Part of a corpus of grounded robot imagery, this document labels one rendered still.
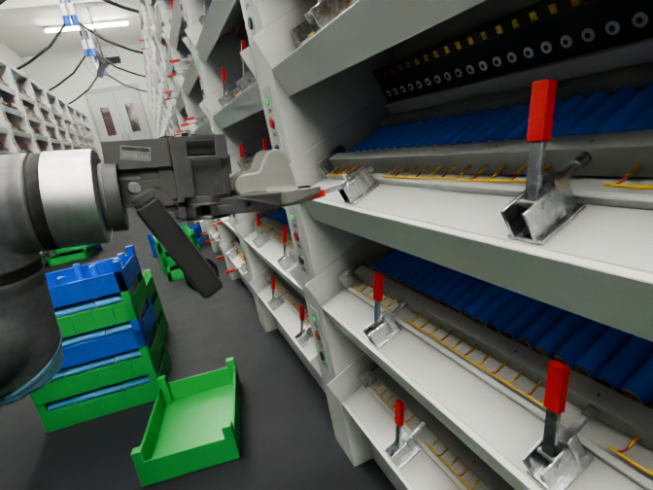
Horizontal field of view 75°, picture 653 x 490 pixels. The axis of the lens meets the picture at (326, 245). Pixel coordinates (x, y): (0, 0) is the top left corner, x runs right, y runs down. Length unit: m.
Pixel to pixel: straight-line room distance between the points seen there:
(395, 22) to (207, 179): 0.22
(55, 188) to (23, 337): 0.14
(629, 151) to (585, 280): 0.08
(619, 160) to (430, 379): 0.29
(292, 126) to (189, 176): 0.28
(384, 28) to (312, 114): 0.31
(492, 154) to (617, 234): 0.14
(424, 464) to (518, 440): 0.27
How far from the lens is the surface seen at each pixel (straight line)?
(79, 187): 0.43
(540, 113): 0.29
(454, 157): 0.42
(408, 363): 0.53
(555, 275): 0.29
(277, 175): 0.45
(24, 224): 0.44
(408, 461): 0.68
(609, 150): 0.32
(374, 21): 0.41
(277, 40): 0.69
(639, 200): 0.29
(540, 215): 0.29
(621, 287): 0.26
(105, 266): 1.41
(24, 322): 0.48
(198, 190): 0.45
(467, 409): 0.45
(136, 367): 1.29
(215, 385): 1.26
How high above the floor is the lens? 0.62
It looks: 15 degrees down
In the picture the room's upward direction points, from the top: 11 degrees counter-clockwise
